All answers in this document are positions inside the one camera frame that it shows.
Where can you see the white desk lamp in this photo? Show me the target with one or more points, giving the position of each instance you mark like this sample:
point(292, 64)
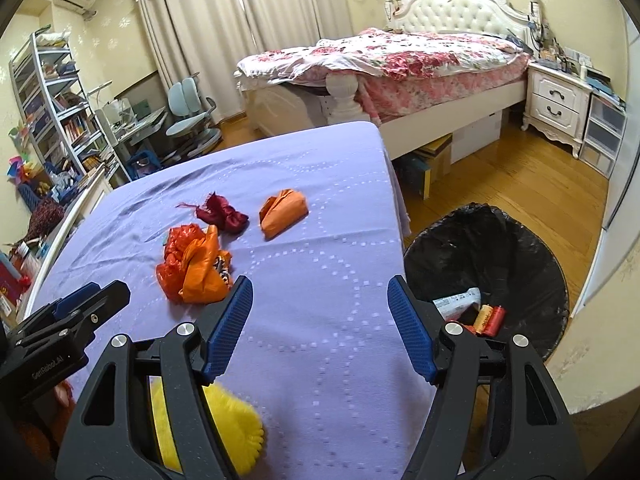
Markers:
point(100, 87)

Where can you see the white cardboard box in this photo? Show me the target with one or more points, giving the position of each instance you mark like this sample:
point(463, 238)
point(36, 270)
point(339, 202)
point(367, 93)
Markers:
point(475, 132)

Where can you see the purple dotted tablecloth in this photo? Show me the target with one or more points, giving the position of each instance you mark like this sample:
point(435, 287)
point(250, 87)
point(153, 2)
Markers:
point(310, 285)

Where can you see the dark red patterned bag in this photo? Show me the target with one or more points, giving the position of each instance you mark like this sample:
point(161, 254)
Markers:
point(45, 215)

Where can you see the white bookshelf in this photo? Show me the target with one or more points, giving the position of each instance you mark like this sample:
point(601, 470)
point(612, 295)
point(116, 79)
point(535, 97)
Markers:
point(55, 105)

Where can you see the red booklet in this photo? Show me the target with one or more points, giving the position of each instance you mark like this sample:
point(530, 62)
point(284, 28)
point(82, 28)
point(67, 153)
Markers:
point(10, 280)

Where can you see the light blue desk chair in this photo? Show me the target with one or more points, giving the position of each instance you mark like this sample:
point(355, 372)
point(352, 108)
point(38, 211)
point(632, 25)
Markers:
point(187, 110)

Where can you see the white nightstand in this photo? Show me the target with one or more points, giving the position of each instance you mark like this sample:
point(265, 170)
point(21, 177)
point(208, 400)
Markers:
point(555, 100)

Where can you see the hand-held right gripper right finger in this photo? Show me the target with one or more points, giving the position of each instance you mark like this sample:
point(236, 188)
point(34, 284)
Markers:
point(412, 330)

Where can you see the dark cloth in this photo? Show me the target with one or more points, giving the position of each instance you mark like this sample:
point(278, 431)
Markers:
point(515, 37)

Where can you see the white packet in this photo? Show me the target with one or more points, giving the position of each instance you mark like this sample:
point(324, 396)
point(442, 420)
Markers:
point(457, 302)

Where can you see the yellow foam fruit net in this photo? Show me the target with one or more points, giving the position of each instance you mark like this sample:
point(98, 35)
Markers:
point(235, 425)

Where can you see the grey study desk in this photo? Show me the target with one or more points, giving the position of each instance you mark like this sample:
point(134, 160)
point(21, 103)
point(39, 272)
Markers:
point(135, 120)

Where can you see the orange paper packet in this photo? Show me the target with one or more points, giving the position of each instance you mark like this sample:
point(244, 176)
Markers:
point(282, 212)

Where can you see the brown cardboard box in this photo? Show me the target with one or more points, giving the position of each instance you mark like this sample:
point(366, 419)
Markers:
point(430, 165)

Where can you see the clear plastic drawer unit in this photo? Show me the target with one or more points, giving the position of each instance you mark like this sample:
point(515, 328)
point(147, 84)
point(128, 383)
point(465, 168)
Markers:
point(605, 135)

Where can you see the black lined trash bin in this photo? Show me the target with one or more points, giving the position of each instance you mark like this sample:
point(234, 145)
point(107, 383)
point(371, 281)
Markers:
point(500, 255)

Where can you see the pile of nightstand items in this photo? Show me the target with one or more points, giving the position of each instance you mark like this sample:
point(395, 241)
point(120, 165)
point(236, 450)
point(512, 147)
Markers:
point(555, 42)

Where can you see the stack of blue books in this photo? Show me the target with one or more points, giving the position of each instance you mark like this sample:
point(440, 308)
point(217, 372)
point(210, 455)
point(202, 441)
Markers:
point(602, 85)

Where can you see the beige curtain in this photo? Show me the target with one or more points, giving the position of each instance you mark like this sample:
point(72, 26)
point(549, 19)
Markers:
point(165, 35)
point(285, 5)

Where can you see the yellow label cylinder can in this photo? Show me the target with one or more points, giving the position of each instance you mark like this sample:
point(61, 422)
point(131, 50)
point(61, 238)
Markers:
point(483, 317)

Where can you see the orange striped wrapper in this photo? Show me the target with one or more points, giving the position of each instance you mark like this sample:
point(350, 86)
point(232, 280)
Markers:
point(200, 275)

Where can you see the person's left forearm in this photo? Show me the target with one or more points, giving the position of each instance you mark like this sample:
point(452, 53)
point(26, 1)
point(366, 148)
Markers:
point(30, 432)

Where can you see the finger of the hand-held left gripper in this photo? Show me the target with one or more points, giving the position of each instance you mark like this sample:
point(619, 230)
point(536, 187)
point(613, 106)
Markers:
point(107, 300)
point(75, 300)

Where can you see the colourful toy pile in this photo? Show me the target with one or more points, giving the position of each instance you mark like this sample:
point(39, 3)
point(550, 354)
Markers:
point(20, 165)

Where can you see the orange plastic bag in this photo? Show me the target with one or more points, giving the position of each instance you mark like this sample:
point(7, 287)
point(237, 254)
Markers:
point(172, 255)

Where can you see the white floral quilt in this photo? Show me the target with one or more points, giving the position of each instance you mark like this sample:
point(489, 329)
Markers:
point(400, 50)

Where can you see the dark red cloth pouch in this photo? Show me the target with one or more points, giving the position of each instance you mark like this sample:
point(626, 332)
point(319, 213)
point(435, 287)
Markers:
point(220, 214)

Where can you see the pink floral bed sheet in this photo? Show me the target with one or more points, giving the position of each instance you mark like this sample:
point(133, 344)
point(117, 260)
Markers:
point(440, 87)

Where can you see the patterned sliding wardrobe door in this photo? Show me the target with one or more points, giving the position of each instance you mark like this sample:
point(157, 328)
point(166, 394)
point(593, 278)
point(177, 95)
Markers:
point(620, 270)

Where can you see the blue stool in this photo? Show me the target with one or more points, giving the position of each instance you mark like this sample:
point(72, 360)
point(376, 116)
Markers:
point(145, 162)

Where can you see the white bed with tufted headboard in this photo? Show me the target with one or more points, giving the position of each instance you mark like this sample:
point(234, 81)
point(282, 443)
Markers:
point(465, 7)

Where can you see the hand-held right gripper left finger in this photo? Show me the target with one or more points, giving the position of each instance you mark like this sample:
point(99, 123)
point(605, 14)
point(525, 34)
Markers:
point(227, 330)

